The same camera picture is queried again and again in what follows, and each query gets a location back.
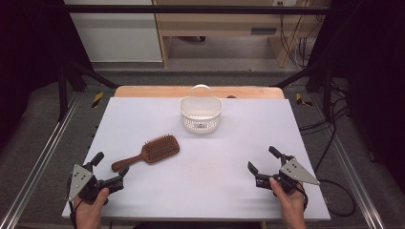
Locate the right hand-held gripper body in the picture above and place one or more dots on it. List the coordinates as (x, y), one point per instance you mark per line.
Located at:
(297, 173)

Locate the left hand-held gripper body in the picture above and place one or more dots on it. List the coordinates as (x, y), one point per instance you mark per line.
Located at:
(79, 179)

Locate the brown wooden hairbrush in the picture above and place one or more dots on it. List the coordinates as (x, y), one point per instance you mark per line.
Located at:
(160, 149)

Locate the white plastic basket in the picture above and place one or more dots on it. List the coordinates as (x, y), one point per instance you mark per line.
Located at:
(200, 122)

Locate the person's right hand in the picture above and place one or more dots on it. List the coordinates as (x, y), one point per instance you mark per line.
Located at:
(291, 203)

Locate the person's left hand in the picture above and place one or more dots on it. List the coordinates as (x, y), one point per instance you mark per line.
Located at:
(90, 210)

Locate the yellow black tape marker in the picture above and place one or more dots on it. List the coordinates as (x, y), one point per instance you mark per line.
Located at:
(299, 99)
(97, 99)

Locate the black metal stand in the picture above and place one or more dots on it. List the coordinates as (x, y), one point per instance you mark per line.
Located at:
(63, 92)
(327, 92)

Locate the wooden table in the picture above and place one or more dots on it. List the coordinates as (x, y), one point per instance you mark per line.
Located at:
(153, 91)

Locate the black curtain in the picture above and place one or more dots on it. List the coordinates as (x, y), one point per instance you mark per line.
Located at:
(372, 79)
(28, 57)

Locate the white cabinet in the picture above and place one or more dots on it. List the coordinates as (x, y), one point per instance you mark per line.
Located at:
(117, 35)

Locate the light wooden desk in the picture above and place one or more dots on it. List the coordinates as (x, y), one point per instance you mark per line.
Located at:
(219, 20)

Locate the black horizontal metal bar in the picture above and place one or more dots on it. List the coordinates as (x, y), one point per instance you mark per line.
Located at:
(191, 9)

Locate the aluminium rail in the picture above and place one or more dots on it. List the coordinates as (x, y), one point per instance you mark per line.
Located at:
(38, 165)
(353, 171)

